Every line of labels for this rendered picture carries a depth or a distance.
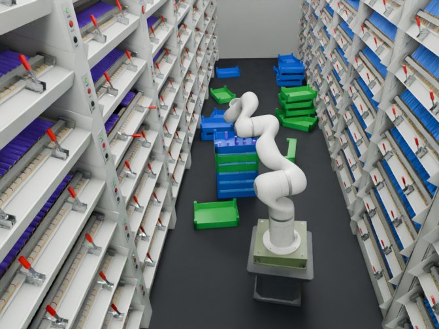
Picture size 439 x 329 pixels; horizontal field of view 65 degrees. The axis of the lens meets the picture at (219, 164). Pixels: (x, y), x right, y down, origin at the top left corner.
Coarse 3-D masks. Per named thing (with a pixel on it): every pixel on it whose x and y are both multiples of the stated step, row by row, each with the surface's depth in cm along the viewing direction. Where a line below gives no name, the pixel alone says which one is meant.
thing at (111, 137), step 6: (138, 96) 172; (132, 102) 165; (138, 102) 169; (132, 108) 162; (126, 114) 155; (120, 120) 150; (120, 126) 147; (126, 126) 151; (114, 132) 142; (108, 138) 138; (114, 138) 141; (114, 144) 138
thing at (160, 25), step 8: (152, 16) 219; (160, 16) 221; (168, 16) 222; (152, 24) 208; (160, 24) 218; (168, 24) 223; (152, 32) 186; (160, 32) 206; (168, 32) 211; (152, 40) 189; (160, 40) 195; (152, 48) 174; (160, 48) 198; (152, 56) 180
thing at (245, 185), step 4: (216, 180) 255; (220, 184) 250; (224, 184) 250; (228, 184) 251; (232, 184) 251; (236, 184) 251; (240, 184) 251; (244, 184) 251; (248, 184) 252; (252, 184) 252; (220, 188) 252; (224, 188) 252; (228, 188) 253; (232, 188) 253; (236, 188) 253; (240, 188) 253; (244, 188) 254
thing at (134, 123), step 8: (136, 88) 177; (144, 88) 176; (144, 96) 178; (152, 96) 178; (144, 104) 172; (120, 112) 159; (136, 112) 164; (144, 112) 166; (136, 120) 158; (128, 128) 152; (136, 128) 154; (128, 136) 147; (120, 144) 141; (128, 144) 146; (112, 152) 136; (120, 152) 137; (120, 160) 139
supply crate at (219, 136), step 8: (216, 136) 248; (224, 136) 250; (232, 136) 251; (256, 136) 242; (216, 144) 231; (224, 144) 244; (232, 144) 243; (240, 144) 243; (248, 144) 233; (216, 152) 234; (224, 152) 235; (232, 152) 235
